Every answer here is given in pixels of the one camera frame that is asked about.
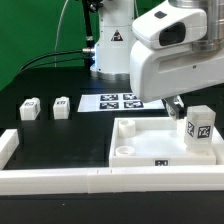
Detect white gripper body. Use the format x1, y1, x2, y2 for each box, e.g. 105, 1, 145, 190
130, 8, 224, 102

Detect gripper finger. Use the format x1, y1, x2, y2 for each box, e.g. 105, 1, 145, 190
163, 95, 184, 120

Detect white square tabletop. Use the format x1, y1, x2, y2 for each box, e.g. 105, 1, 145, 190
109, 117, 216, 167

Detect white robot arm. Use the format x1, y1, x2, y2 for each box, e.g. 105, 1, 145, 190
90, 0, 224, 106

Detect paper sheet with markers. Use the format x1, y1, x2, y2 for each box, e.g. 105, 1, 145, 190
78, 93, 164, 112

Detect black pole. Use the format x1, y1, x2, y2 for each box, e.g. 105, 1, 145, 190
81, 0, 94, 48

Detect white U-shaped fence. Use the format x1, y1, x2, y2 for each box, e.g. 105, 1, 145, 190
0, 129, 224, 196

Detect white thin cable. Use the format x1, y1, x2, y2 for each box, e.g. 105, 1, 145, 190
53, 0, 72, 68

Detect black cables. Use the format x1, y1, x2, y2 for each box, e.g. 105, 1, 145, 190
18, 47, 96, 75

